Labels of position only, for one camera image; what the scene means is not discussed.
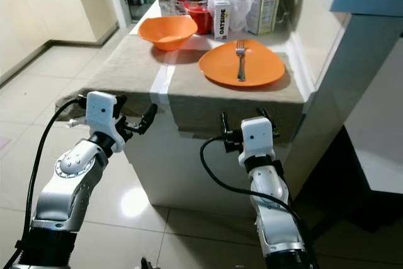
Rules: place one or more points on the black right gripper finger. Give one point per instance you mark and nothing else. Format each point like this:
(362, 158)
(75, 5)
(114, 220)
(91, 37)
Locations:
(264, 113)
(225, 124)

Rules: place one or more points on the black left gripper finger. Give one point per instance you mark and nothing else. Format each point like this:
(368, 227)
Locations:
(121, 105)
(150, 116)

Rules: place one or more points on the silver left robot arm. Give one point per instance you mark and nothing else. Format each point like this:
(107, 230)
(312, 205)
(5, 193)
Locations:
(63, 200)

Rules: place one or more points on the clear tape strip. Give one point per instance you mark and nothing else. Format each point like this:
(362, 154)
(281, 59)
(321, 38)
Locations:
(162, 83)

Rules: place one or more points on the beige table cloth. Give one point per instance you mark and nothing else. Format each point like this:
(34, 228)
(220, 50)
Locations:
(126, 67)

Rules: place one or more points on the orange plastic plate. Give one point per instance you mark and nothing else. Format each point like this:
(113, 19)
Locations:
(264, 64)

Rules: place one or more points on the white kitchen island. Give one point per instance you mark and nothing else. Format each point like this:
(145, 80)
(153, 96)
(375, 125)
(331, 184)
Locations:
(182, 168)

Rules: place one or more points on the orange plastic bowl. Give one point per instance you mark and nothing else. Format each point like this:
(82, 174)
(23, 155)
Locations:
(167, 33)

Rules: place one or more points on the small white Oatside carton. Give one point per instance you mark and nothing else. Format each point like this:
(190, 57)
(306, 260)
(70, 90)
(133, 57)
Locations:
(221, 23)

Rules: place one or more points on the cream kitchen cabinets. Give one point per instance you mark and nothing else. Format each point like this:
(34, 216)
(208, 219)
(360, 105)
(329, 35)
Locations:
(63, 4)

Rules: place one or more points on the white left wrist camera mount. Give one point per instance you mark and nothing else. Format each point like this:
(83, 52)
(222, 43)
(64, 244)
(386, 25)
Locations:
(101, 114)

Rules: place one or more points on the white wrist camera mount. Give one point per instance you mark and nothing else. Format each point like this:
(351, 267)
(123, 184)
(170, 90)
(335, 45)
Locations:
(101, 114)
(257, 137)

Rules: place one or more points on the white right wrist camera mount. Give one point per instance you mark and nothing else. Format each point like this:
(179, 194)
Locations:
(257, 137)

